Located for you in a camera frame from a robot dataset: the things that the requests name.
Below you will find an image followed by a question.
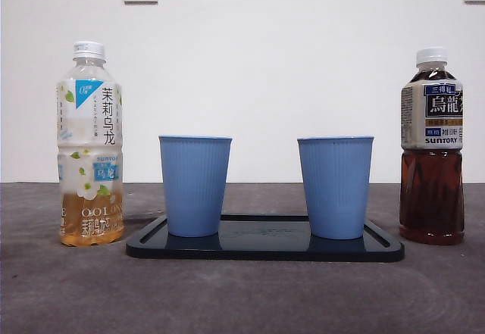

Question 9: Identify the dark blue rectangular tray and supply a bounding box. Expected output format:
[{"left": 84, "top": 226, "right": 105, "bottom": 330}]
[{"left": 125, "top": 214, "right": 405, "bottom": 262}]

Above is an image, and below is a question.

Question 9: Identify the jasmine oolong tea bottle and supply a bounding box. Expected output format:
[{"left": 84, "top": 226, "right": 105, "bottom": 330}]
[{"left": 56, "top": 41, "right": 125, "bottom": 248}]

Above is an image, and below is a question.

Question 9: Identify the blue ribbed plastic cup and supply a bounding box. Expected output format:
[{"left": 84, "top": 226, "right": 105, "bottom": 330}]
[
  {"left": 158, "top": 135, "right": 233, "bottom": 238},
  {"left": 297, "top": 135, "right": 375, "bottom": 240}
]

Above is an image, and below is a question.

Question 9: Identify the dark oolong tea bottle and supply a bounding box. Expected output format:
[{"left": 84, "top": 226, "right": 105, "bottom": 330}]
[{"left": 398, "top": 46, "right": 466, "bottom": 245}]

